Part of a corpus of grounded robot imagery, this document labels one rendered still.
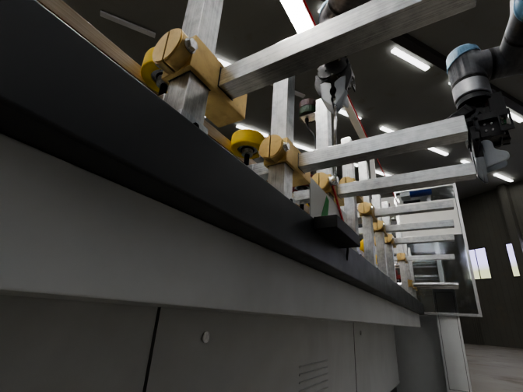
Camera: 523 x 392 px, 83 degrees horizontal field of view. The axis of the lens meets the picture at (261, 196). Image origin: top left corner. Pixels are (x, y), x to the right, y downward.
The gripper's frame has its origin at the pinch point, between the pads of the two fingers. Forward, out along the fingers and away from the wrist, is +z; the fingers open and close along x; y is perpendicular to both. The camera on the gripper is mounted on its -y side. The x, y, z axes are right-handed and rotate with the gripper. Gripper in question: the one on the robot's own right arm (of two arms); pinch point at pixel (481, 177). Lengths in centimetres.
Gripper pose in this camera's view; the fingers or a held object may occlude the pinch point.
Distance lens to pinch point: 80.8
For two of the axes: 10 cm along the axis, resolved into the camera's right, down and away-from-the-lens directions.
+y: 8.6, -1.5, -5.0
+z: -0.6, 9.2, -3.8
